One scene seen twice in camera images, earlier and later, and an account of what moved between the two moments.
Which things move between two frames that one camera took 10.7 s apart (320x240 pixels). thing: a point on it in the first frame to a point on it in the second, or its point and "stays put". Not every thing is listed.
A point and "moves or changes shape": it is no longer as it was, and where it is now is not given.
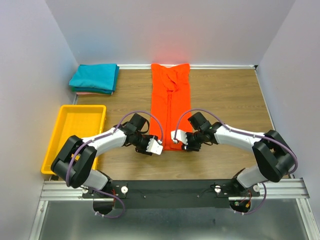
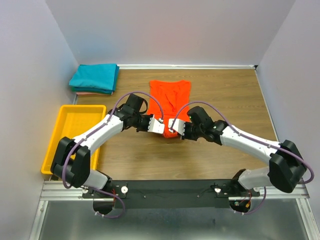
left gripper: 143,150 to 146,129
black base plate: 171,194 stays put
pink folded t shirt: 93,93 stays put
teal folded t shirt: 99,76 stays put
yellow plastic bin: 80,121 stays put
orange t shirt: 170,115 moves or changes shape
